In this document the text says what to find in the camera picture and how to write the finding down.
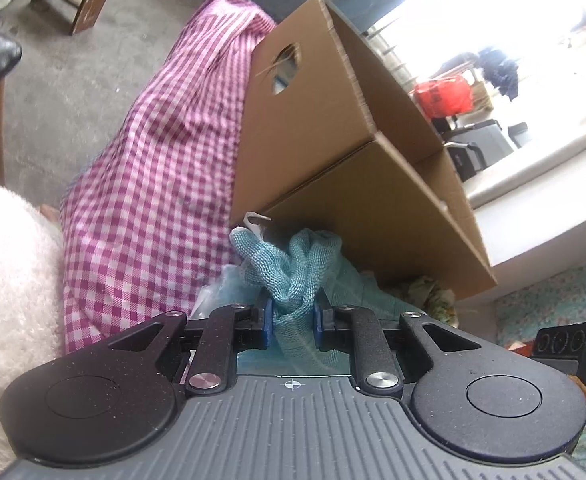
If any teal patterned mat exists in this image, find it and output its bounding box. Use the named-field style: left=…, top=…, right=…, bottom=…
left=493, top=260, right=586, bottom=480

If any green floral scrunchie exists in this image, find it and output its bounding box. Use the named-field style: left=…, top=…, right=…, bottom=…
left=393, top=274, right=460, bottom=328

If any pink checkered tablecloth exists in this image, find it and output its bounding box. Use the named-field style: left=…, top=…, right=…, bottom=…
left=59, top=0, right=279, bottom=356

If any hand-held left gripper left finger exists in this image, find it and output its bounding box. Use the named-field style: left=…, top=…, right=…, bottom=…
left=107, top=290, right=275, bottom=396

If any black wheelchair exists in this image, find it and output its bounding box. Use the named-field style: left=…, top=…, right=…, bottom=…
left=443, top=120, right=530, bottom=182

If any red plastic bag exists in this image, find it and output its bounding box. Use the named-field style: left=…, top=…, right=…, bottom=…
left=412, top=75, right=474, bottom=120

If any brown cardboard box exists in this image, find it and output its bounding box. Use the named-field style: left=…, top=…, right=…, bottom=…
left=228, top=0, right=498, bottom=301

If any teal knit cloth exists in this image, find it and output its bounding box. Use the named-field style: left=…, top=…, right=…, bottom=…
left=230, top=212, right=424, bottom=376

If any white fluffy cushion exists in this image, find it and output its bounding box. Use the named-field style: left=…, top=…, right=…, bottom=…
left=0, top=180, right=69, bottom=480

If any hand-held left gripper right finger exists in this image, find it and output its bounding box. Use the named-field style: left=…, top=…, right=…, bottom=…
left=312, top=290, right=480, bottom=397

